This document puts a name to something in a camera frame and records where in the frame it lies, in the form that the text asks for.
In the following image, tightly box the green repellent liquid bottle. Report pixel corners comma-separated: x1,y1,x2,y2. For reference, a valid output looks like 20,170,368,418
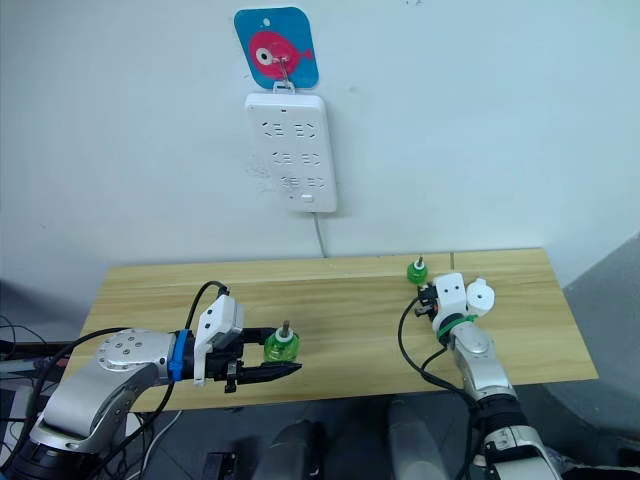
263,319,302,363
405,255,430,287

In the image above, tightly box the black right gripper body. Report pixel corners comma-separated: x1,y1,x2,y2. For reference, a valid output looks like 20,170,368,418
416,282,440,321

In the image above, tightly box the white floor cable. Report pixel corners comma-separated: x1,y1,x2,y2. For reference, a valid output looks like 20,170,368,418
134,409,184,480

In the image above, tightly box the white power strip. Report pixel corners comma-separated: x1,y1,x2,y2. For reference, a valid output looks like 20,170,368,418
243,82,339,215

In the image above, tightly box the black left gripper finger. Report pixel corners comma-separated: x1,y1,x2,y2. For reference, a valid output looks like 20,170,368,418
236,363,303,387
242,326,278,347

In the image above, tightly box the small black block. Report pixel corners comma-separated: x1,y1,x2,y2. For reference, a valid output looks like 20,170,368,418
202,451,240,480

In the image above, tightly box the white power strip cable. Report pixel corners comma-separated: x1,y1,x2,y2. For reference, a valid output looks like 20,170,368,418
311,210,329,259

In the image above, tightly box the blue left wrist clamp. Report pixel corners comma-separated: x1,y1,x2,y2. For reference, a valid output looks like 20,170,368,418
167,329,194,383

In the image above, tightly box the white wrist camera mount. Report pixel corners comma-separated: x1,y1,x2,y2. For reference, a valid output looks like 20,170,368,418
192,294,248,388
432,272,470,326

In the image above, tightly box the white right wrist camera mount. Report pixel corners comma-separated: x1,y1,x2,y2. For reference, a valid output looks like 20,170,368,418
432,272,470,326

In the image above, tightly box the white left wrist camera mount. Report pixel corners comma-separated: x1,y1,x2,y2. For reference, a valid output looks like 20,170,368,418
192,294,248,388

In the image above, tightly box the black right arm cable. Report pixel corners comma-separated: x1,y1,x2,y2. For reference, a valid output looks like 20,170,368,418
397,295,484,471

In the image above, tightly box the white mosquito repellent heater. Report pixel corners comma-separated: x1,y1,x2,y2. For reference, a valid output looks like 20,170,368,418
464,276,497,319

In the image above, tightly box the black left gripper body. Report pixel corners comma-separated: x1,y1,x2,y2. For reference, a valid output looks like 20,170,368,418
203,339,262,394

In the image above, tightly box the blue fish wall hook plate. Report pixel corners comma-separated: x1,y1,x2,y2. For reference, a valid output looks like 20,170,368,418
233,5,320,92

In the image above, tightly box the green right wrist cable tie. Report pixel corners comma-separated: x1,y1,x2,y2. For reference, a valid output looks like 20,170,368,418
433,314,481,346

